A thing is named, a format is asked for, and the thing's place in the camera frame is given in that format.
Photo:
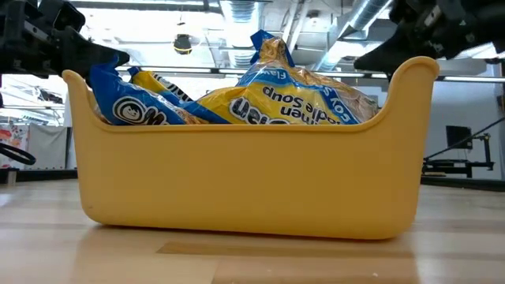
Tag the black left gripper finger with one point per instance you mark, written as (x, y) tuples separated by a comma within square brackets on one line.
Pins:
[(90, 55)]

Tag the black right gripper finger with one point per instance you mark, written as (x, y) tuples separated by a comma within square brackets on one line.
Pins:
[(394, 51)]

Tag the yellow plastic bin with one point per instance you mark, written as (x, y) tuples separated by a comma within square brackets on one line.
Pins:
[(236, 177)]

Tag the black hanging ceiling device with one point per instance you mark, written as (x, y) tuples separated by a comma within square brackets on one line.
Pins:
[(182, 42)]

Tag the black monitor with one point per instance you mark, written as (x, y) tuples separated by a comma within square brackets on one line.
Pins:
[(458, 137)]

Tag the black diagonal rod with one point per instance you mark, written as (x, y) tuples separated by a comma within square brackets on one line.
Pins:
[(489, 125)]

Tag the black desk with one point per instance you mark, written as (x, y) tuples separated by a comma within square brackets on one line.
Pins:
[(450, 162)]

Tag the black monitor stand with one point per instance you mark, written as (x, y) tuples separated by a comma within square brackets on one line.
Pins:
[(487, 150)]

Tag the silver smooth ceiling duct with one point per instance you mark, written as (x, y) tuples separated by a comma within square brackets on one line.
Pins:
[(367, 12)]

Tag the silver spiral ceiling duct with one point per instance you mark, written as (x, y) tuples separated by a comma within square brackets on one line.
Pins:
[(241, 10)]

